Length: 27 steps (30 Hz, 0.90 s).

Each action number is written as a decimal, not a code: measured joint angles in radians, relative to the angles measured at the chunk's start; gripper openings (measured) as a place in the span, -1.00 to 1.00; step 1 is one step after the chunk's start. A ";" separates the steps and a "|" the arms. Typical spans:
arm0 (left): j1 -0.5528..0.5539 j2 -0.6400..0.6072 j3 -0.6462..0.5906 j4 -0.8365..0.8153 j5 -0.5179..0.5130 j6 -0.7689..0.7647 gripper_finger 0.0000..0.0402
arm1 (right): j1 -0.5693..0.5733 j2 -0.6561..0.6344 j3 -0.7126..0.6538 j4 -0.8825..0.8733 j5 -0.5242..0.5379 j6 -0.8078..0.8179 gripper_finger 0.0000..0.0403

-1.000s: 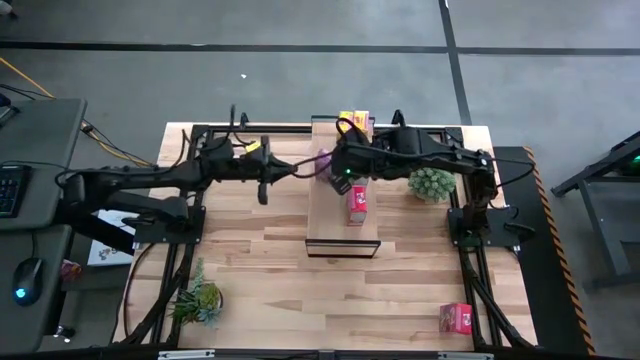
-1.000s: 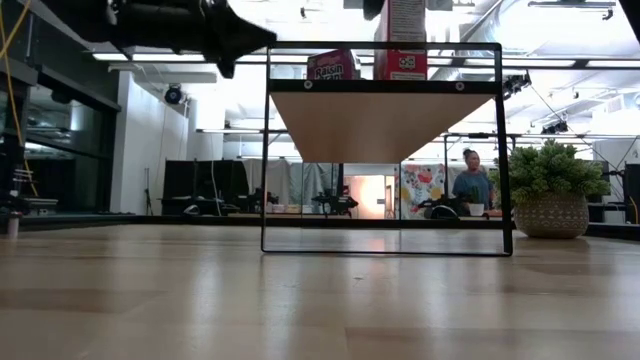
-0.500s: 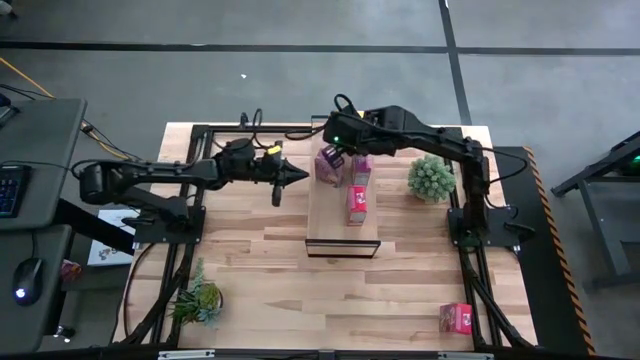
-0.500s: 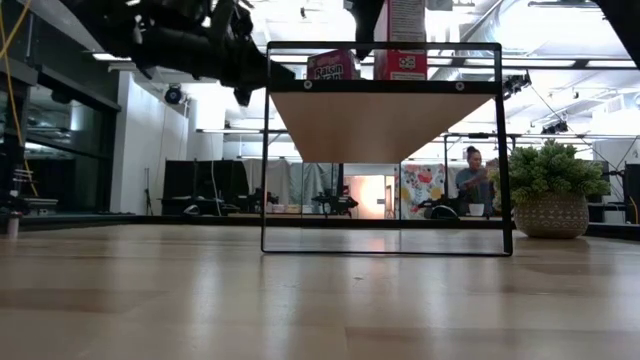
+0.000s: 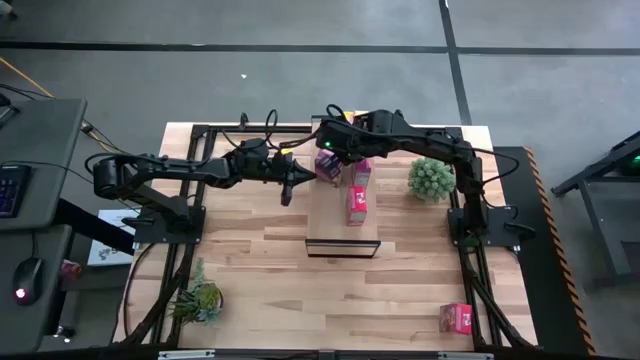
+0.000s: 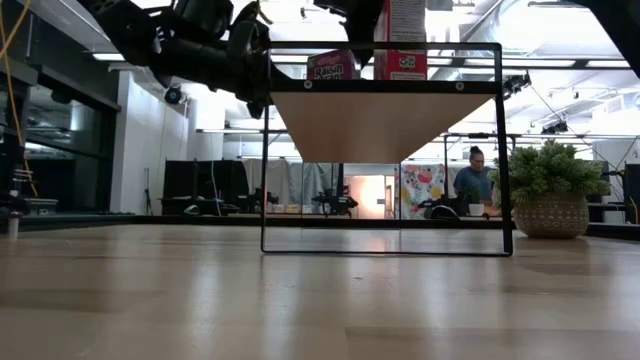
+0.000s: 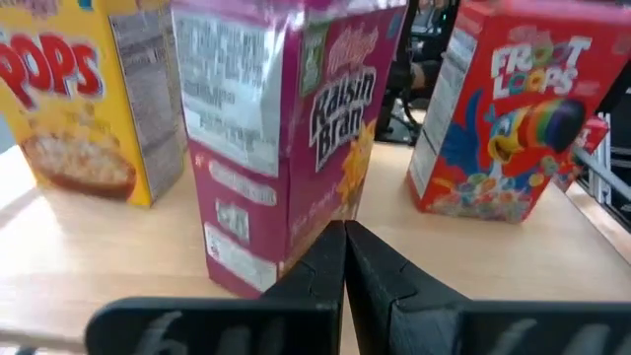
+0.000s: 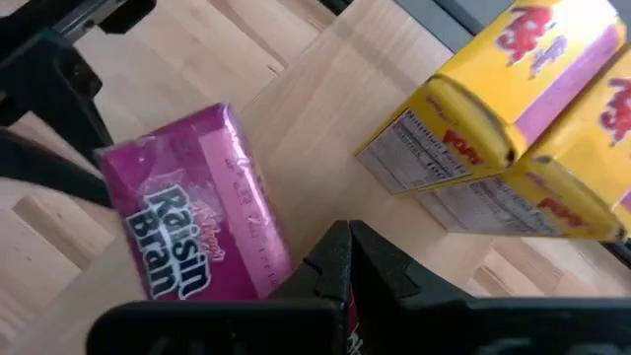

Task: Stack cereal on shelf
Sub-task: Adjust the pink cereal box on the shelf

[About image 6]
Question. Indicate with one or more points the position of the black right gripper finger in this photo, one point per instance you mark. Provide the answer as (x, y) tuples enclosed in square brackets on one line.
[(362, 25)]

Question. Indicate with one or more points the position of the magenta Raisin Bran cereal box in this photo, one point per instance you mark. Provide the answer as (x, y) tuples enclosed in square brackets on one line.
[(332, 67)]

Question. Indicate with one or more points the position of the red Froot Loops cereal box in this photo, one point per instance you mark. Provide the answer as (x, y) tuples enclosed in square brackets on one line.
[(400, 65)]

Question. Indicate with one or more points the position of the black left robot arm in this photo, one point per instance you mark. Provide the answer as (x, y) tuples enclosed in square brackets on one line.
[(200, 60)]

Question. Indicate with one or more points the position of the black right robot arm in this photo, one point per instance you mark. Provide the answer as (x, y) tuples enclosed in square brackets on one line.
[(625, 25)]

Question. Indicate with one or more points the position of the black background robot arm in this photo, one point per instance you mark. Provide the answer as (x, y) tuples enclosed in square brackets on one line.
[(335, 202), (440, 207)]

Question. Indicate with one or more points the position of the white hanging cloth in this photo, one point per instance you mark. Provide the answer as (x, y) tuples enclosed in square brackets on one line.
[(275, 177)]

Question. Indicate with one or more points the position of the grey hanging cloth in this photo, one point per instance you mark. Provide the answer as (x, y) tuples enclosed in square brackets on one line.
[(310, 180)]

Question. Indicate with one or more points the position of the black room divider panel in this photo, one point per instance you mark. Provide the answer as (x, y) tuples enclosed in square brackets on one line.
[(190, 180)]

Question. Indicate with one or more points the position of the long ceiling light strip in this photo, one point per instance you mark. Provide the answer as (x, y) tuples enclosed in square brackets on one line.
[(110, 57)]

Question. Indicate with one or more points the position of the black track spotlight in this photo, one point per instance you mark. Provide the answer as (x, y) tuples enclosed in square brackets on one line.
[(555, 128), (517, 84)]

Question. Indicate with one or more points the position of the floral hanging cloth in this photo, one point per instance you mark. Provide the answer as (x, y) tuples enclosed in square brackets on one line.
[(422, 185)]

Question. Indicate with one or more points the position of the person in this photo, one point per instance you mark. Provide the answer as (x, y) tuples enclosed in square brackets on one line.
[(472, 182)]

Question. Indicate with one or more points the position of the small white pot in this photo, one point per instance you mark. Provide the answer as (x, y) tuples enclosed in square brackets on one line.
[(476, 209)]

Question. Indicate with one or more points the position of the grey metal tray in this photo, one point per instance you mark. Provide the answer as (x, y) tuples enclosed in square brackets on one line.
[(42, 206)]

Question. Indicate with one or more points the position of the green plant in woven pot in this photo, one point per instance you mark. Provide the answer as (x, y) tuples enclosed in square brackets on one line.
[(550, 215)]

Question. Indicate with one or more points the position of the small white cylinder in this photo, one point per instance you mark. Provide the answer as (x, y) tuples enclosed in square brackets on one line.
[(13, 227)]

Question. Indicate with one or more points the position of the round black ceiling camera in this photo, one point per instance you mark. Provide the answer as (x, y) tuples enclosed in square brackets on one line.
[(173, 95)]

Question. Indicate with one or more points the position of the wooden shelf with black frame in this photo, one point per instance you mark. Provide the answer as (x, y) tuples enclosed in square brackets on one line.
[(380, 125)]

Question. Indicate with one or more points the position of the black aluminium rig frame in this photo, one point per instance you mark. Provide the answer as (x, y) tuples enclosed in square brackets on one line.
[(240, 220)]

